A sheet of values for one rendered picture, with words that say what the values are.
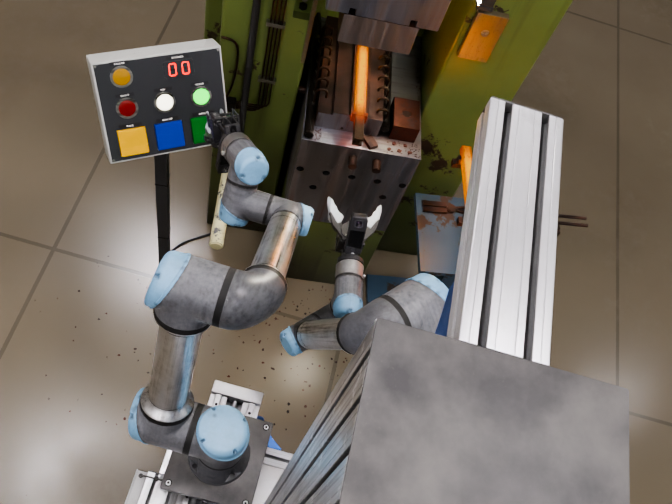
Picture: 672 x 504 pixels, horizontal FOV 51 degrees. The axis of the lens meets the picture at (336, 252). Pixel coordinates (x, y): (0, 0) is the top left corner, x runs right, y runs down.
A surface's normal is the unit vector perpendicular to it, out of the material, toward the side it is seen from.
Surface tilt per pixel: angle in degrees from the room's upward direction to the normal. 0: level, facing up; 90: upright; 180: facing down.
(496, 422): 0
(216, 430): 7
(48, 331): 0
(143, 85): 60
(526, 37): 90
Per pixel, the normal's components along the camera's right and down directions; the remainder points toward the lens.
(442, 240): 0.19, -0.48
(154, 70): 0.41, 0.49
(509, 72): -0.06, 0.87
